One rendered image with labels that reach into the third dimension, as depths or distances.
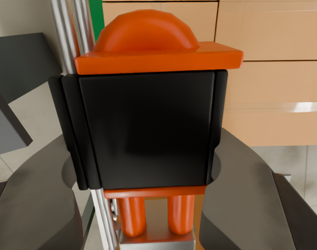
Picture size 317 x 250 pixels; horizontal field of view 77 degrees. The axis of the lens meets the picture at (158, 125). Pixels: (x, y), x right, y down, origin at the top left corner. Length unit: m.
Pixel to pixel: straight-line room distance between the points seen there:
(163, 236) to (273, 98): 0.87
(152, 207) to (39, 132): 1.60
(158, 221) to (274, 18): 0.82
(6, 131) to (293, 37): 1.06
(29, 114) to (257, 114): 1.48
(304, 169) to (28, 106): 2.29
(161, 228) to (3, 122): 0.70
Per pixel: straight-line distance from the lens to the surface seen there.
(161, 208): 0.20
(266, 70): 0.93
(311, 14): 0.97
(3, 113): 0.80
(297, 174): 2.20
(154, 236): 0.19
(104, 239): 1.39
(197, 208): 0.90
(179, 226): 0.18
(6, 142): 0.85
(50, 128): 1.70
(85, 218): 1.55
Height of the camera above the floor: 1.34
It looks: 62 degrees down
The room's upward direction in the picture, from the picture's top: 177 degrees clockwise
